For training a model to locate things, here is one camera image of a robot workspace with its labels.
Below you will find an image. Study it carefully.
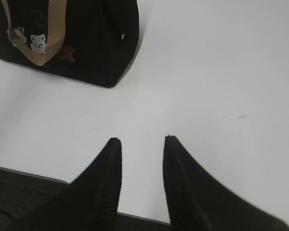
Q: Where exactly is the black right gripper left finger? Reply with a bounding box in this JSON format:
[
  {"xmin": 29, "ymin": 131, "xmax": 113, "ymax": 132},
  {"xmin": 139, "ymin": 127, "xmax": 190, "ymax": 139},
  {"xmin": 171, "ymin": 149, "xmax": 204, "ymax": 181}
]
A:
[{"xmin": 11, "ymin": 138, "xmax": 122, "ymax": 231}]

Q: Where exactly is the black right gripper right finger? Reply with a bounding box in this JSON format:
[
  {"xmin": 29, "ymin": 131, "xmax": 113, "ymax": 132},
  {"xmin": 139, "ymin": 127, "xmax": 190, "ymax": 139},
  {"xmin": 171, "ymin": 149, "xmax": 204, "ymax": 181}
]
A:
[{"xmin": 163, "ymin": 136, "xmax": 289, "ymax": 231}]

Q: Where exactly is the black canvas tote bag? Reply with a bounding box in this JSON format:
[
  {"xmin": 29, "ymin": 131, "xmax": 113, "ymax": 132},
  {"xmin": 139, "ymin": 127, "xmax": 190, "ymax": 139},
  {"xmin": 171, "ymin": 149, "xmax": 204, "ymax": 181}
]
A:
[{"xmin": 0, "ymin": 0, "xmax": 139, "ymax": 88}]

